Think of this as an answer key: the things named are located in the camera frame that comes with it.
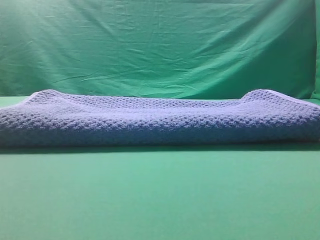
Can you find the green backdrop cloth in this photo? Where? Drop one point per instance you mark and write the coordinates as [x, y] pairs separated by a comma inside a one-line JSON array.
[[181, 49]]

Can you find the blue waffle-weave towel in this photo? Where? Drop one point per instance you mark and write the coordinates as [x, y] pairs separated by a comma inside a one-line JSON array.
[[50, 118]]

